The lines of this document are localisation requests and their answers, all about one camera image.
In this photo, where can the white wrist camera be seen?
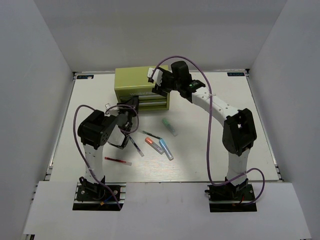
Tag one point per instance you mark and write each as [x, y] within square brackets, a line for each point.
[111, 110]
[154, 76]

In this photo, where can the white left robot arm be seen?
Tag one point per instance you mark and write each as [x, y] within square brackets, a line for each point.
[95, 131]

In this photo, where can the green highlighter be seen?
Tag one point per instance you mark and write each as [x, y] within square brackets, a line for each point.
[169, 127]

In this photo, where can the blue highlighter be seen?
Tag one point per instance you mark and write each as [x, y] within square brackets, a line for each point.
[166, 150]

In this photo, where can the green metal drawer cabinet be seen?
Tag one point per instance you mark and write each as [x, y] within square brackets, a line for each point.
[132, 82]

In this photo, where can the purple gel pen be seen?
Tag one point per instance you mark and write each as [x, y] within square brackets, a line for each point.
[136, 146]

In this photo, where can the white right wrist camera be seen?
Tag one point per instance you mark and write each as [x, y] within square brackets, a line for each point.
[154, 76]

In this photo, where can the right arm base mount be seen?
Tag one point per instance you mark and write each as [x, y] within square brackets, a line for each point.
[223, 200]

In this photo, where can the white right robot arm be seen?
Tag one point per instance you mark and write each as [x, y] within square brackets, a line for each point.
[238, 127]

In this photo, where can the orange highlighter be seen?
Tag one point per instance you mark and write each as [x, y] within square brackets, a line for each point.
[152, 144]

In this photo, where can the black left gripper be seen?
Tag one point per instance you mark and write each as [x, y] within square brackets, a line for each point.
[133, 101]

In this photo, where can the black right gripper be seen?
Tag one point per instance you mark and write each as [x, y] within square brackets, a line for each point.
[159, 89]

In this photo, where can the red gel pen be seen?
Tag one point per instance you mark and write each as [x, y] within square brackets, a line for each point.
[128, 163]

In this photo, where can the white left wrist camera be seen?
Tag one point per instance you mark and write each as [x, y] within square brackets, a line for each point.
[111, 110]

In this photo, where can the green gel pen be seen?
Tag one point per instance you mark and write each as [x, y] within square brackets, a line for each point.
[151, 135]

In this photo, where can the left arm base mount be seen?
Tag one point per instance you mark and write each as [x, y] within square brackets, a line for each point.
[95, 197]

